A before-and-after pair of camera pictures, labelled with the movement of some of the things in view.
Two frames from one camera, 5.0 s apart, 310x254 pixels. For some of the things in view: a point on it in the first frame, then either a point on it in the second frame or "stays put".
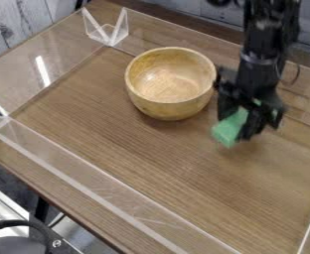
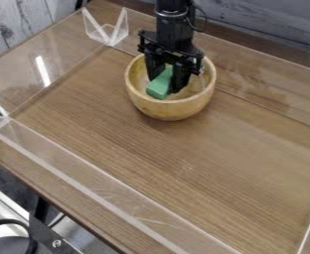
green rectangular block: x=228 y=130 -> x=159 y=86
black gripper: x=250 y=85 -> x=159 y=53
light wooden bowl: x=170 y=82 stays put
